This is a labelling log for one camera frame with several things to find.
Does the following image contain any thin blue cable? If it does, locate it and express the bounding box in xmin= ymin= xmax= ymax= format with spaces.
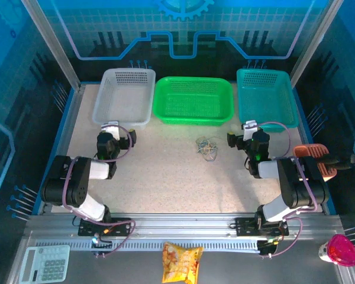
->
xmin=195 ymin=135 xmax=219 ymax=162

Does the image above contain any white plastic basket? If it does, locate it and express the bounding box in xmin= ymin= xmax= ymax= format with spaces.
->
xmin=92 ymin=68 xmax=157 ymax=128

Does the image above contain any teal plastic basket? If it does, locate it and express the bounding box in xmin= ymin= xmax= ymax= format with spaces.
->
xmin=235 ymin=68 xmax=299 ymax=133

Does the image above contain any orange utensil holder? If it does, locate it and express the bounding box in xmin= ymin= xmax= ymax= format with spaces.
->
xmin=292 ymin=143 xmax=337 ymax=183

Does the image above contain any green plastic basket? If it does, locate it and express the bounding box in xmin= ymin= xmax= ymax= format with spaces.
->
xmin=152 ymin=76 xmax=235 ymax=127

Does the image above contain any yellow snack bag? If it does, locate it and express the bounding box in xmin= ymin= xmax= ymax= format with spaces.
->
xmin=162 ymin=241 xmax=205 ymax=284

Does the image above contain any white calculator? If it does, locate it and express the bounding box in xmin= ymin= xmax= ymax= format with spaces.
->
xmin=19 ymin=244 xmax=71 ymax=283

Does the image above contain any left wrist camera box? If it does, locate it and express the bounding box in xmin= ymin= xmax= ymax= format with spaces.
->
xmin=100 ymin=120 xmax=121 ymax=140

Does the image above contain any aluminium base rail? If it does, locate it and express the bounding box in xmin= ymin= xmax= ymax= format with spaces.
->
xmin=23 ymin=211 xmax=344 ymax=253

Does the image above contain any slotted grey cable duct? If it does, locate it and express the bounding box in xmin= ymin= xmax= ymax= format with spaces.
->
xmin=35 ymin=240 xmax=262 ymax=253

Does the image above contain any aluminium frame post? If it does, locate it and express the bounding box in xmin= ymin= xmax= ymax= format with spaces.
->
xmin=21 ymin=0 xmax=85 ymax=91
xmin=289 ymin=0 xmax=344 ymax=88

